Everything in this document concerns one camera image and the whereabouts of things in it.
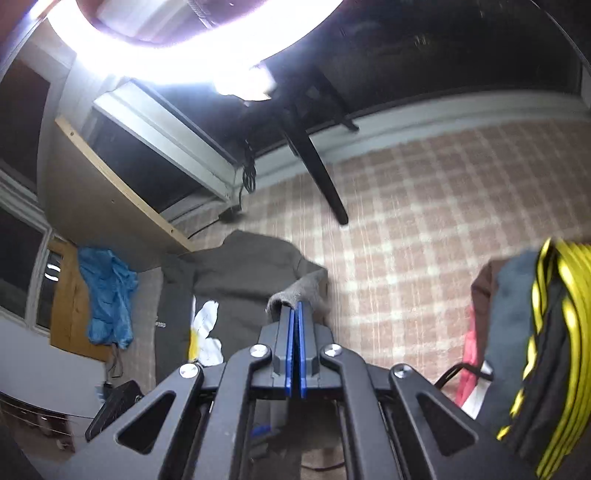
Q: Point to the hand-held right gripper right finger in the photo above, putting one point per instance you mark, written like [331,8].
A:
[302,350]

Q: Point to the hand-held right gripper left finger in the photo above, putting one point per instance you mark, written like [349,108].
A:
[289,350]

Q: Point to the dark daisy print sweatshirt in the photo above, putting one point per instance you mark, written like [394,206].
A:
[244,277]

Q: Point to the red garment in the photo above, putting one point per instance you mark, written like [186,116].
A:
[468,369]

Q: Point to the plaid blanket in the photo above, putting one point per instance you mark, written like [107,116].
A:
[415,207]

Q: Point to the black box device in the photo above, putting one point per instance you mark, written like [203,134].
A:
[115,406]

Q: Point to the brown garment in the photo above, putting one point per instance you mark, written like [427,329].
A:
[482,286]

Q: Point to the blue cloth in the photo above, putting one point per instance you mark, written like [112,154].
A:
[106,295]

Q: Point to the dark teal garment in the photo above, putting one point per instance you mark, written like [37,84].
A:
[508,304]

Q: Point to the brown wooden cabinet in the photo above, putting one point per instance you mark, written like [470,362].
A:
[69,304]

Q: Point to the wooden board panel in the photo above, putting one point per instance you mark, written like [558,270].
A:
[106,217]

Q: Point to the black yellow striped garment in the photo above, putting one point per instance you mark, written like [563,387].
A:
[554,323]

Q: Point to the bright lamp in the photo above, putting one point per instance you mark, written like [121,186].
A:
[184,69]

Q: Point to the white door frame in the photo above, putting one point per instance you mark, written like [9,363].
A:
[184,143]

